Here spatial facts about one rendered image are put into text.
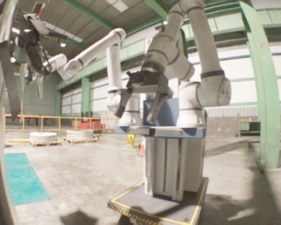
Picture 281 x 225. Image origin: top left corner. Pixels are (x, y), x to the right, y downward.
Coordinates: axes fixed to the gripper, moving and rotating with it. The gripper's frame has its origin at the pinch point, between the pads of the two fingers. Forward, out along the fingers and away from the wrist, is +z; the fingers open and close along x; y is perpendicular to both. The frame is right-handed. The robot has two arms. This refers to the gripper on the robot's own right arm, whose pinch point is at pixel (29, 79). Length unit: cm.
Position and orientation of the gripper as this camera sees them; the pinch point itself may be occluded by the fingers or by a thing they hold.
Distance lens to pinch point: 96.4
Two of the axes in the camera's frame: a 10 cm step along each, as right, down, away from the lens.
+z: -2.6, 6.1, -7.5
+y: 6.6, -4.6, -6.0
